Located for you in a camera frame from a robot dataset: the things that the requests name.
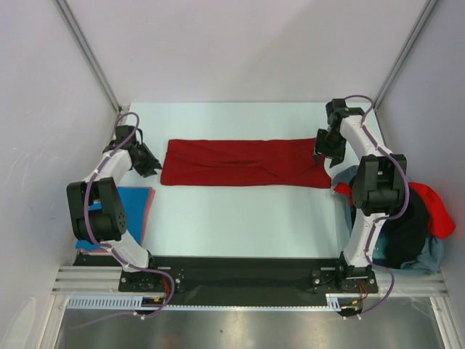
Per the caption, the grey-blue garment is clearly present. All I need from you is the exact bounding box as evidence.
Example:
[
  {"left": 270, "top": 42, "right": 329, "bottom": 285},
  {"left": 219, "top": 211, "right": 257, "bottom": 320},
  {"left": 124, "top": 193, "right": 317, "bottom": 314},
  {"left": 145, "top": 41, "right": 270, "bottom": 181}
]
[{"left": 329, "top": 165, "right": 446, "bottom": 274}]

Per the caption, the aluminium corner post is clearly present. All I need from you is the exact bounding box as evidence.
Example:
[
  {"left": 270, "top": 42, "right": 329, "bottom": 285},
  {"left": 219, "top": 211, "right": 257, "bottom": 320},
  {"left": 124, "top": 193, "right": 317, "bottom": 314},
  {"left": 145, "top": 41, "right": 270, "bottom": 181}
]
[
  {"left": 374, "top": 0, "right": 442, "bottom": 111},
  {"left": 52, "top": 0, "right": 122, "bottom": 115}
]

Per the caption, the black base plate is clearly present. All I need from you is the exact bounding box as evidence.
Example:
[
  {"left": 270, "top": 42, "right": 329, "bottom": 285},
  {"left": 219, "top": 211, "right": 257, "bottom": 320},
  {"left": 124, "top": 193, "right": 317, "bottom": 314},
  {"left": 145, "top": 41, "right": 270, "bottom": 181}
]
[{"left": 73, "top": 254, "right": 379, "bottom": 307}]

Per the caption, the dark red t-shirt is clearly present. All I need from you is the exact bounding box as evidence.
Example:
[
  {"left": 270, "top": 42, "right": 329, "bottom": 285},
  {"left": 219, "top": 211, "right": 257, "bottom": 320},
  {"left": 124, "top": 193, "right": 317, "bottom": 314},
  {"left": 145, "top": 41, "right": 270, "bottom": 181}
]
[{"left": 161, "top": 138, "right": 331, "bottom": 189}]

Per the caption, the black garment in bin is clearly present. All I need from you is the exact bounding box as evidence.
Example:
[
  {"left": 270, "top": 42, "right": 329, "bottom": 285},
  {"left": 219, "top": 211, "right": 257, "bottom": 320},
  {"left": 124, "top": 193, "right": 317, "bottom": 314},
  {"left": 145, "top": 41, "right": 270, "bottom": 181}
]
[{"left": 381, "top": 186, "right": 430, "bottom": 269}]

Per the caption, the purple cable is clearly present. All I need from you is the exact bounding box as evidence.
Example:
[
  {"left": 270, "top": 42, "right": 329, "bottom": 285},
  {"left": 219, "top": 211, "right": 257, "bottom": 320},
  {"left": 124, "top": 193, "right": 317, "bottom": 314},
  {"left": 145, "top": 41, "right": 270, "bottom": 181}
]
[
  {"left": 68, "top": 111, "right": 177, "bottom": 329},
  {"left": 341, "top": 95, "right": 408, "bottom": 321}
]

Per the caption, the right aluminium corner post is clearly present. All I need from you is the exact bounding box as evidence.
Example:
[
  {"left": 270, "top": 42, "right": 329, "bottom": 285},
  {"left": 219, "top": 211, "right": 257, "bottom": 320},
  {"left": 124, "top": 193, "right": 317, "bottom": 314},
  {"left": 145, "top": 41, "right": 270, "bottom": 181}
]
[{"left": 374, "top": 0, "right": 442, "bottom": 111}]

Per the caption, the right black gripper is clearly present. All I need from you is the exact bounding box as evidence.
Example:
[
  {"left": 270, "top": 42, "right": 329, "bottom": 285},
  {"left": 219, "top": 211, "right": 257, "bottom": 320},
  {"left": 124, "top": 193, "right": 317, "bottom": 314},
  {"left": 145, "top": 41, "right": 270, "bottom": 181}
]
[{"left": 312, "top": 129, "right": 347, "bottom": 167}]

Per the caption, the left aluminium corner post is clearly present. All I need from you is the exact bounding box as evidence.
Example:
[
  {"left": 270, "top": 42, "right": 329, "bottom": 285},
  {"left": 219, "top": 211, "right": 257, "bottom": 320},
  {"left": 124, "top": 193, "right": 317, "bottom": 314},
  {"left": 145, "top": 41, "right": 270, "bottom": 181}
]
[{"left": 52, "top": 0, "right": 122, "bottom": 115}]

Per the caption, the aluminium frame rail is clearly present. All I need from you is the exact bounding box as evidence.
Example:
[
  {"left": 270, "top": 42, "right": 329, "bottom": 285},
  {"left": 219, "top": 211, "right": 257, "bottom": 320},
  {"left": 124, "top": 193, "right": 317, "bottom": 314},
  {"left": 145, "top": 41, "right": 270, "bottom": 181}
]
[{"left": 52, "top": 266, "right": 448, "bottom": 297}]

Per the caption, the white slotted cable duct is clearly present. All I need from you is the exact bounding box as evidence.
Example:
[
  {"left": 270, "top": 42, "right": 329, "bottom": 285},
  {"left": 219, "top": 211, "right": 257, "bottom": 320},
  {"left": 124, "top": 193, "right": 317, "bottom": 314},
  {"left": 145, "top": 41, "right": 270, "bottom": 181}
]
[{"left": 67, "top": 294, "right": 363, "bottom": 313}]

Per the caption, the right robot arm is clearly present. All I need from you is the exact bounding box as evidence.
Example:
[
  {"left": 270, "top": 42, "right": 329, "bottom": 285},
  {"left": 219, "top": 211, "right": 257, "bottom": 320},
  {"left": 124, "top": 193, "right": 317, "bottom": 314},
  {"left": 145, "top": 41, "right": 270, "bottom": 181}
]
[{"left": 312, "top": 98, "right": 410, "bottom": 293}]

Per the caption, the bright red garment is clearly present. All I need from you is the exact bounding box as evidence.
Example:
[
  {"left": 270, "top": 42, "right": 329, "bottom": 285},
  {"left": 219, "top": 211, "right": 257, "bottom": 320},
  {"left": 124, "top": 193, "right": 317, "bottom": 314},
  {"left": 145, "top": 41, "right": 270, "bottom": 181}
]
[{"left": 331, "top": 181, "right": 456, "bottom": 238}]

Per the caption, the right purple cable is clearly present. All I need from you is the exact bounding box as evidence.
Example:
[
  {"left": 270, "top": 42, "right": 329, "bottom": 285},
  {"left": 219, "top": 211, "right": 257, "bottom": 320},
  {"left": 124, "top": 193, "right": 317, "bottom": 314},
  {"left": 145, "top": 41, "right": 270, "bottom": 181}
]
[{"left": 341, "top": 95, "right": 408, "bottom": 321}]

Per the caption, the folded blue t-shirt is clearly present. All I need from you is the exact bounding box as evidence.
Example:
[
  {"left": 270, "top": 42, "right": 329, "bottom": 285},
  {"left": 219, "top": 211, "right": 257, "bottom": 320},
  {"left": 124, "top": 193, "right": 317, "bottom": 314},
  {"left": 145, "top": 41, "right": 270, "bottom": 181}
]
[{"left": 75, "top": 186, "right": 152, "bottom": 252}]

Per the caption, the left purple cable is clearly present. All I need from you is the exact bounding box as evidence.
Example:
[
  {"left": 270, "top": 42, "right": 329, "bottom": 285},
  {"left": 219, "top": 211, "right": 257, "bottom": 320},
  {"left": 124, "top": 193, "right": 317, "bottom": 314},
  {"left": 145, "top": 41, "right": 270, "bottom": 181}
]
[{"left": 68, "top": 111, "right": 177, "bottom": 329}]

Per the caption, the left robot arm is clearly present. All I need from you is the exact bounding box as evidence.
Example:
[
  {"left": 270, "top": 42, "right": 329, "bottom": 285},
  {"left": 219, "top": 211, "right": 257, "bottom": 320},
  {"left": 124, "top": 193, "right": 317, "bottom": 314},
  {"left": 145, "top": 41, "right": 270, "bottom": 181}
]
[{"left": 66, "top": 125, "right": 161, "bottom": 291}]

